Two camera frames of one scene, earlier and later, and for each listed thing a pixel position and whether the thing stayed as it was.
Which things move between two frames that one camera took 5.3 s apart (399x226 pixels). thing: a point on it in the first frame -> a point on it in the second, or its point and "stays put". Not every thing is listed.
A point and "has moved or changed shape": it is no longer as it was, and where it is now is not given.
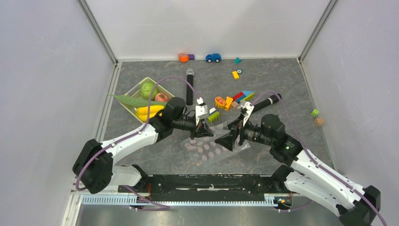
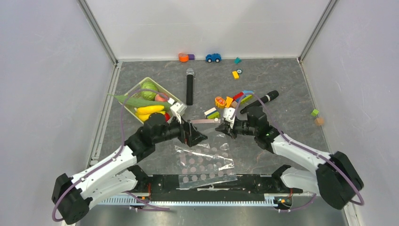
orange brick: x=228 y=100 stays put
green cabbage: x=147 y=89 stays put
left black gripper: x=203 y=131 -> x=188 y=133
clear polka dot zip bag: x=206 y=149 has moved or changed shape
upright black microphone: x=189 y=74 stays put
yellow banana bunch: x=141 y=112 stays put
